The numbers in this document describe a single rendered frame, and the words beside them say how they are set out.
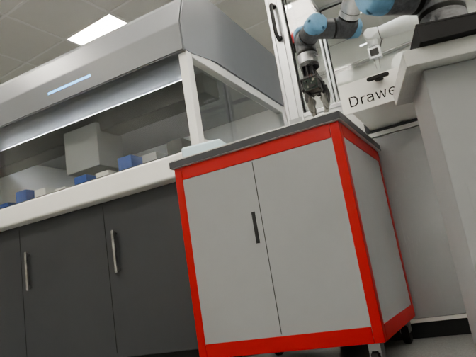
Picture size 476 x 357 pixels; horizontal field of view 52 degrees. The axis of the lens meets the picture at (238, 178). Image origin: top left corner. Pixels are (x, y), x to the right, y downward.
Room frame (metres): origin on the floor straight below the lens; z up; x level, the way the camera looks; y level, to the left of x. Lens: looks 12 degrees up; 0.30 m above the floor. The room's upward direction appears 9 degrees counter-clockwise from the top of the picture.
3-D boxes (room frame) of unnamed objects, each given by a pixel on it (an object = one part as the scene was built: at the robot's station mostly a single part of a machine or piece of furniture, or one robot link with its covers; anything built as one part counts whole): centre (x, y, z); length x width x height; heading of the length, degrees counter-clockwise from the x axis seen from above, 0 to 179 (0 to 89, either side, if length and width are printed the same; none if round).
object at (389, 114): (1.77, -0.63, 0.86); 0.40 x 0.26 x 0.06; 154
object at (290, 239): (1.78, -0.18, 0.38); 0.62 x 0.58 x 0.76; 64
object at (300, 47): (1.74, -0.34, 1.17); 0.09 x 0.08 x 0.11; 12
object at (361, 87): (1.58, -0.54, 0.87); 0.29 x 0.02 x 0.11; 64
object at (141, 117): (2.93, 0.71, 1.13); 1.78 x 1.14 x 0.45; 64
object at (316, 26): (1.65, -0.38, 1.17); 0.11 x 0.11 x 0.08; 12
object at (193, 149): (1.67, 0.10, 0.78); 0.15 x 0.10 x 0.04; 74
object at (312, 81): (1.74, -0.34, 1.01); 0.09 x 0.08 x 0.12; 153
